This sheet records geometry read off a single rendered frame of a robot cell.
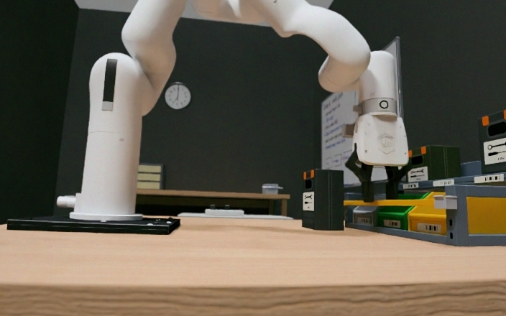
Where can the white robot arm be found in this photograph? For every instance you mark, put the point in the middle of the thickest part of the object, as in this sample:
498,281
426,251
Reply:
121,93

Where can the yellow bar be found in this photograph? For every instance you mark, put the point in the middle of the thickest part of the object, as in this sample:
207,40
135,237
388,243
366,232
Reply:
429,202

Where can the green open bin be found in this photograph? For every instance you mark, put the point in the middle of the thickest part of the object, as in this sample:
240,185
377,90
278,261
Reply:
392,216

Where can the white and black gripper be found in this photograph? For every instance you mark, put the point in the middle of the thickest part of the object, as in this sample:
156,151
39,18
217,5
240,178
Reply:
379,140

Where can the yellow open-front bin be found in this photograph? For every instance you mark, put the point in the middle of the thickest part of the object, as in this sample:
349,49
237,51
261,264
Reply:
485,215

